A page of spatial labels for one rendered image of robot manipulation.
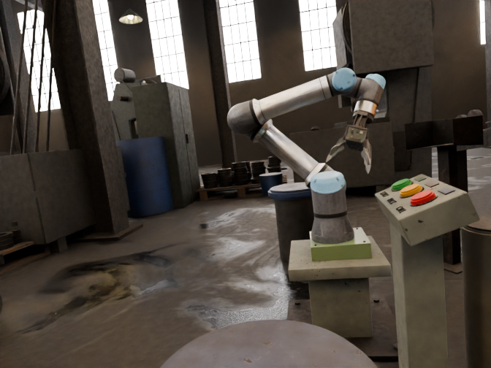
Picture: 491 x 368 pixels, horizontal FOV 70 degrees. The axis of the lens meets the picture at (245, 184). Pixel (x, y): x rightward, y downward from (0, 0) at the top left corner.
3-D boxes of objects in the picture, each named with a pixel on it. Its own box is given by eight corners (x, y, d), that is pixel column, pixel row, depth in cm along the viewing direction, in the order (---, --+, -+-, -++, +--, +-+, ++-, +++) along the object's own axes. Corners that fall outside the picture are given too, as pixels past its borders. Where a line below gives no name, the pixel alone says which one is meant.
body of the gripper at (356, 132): (341, 139, 123) (352, 108, 124) (343, 147, 130) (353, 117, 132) (363, 144, 120) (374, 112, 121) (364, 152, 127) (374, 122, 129)
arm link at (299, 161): (331, 212, 132) (222, 121, 138) (332, 204, 146) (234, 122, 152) (353, 188, 128) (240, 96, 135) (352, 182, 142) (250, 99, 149)
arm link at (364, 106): (356, 107, 132) (379, 112, 129) (353, 118, 132) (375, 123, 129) (356, 98, 126) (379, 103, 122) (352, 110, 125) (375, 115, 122)
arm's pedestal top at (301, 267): (288, 281, 115) (288, 269, 115) (291, 249, 147) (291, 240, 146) (391, 277, 110) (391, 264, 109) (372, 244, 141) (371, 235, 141)
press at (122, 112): (112, 185, 839) (93, 69, 805) (143, 178, 946) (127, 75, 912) (161, 182, 788) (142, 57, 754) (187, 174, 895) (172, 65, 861)
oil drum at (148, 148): (183, 204, 451) (172, 134, 440) (163, 215, 393) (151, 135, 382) (140, 207, 463) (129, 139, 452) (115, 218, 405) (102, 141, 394)
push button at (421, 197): (433, 197, 61) (429, 188, 61) (441, 201, 57) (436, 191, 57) (410, 206, 62) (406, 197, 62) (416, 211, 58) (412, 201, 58)
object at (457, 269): (438, 250, 195) (432, 120, 186) (486, 263, 171) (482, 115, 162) (411, 259, 188) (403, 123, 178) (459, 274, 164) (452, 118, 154)
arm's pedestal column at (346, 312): (284, 362, 115) (275, 287, 112) (288, 304, 154) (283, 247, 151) (413, 361, 109) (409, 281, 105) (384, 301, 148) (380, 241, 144)
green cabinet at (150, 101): (149, 210, 434) (130, 86, 415) (172, 199, 502) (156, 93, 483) (186, 207, 424) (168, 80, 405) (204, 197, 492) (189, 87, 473)
